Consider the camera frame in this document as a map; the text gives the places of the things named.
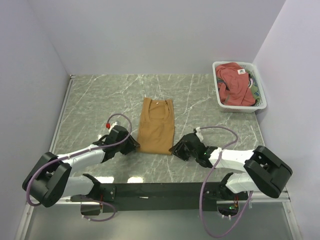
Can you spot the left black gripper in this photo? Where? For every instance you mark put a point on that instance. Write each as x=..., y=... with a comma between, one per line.
x=132, y=144

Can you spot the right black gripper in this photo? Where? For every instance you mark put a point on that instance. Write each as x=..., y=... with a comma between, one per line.
x=177, y=149

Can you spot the tan ribbed tank top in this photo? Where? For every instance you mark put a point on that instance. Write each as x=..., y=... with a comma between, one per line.
x=156, y=126

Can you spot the red tank top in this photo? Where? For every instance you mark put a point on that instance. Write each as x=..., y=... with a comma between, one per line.
x=228, y=69

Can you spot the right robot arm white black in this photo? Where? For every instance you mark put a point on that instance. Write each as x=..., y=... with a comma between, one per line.
x=250, y=170

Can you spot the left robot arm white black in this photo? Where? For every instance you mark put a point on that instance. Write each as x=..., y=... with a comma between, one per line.
x=51, y=178

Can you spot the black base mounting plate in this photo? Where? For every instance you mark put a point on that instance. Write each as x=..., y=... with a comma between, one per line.
x=162, y=196

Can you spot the white plastic laundry basket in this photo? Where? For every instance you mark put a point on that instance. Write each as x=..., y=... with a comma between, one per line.
x=262, y=104

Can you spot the green garment in basket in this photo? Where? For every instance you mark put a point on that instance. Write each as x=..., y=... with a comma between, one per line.
x=253, y=87

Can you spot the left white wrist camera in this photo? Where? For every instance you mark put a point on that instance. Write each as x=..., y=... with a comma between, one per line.
x=109, y=126

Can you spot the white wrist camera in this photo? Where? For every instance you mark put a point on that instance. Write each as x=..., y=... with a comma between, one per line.
x=197, y=132
x=109, y=126

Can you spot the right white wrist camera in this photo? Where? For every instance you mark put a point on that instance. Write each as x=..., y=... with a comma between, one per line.
x=197, y=132

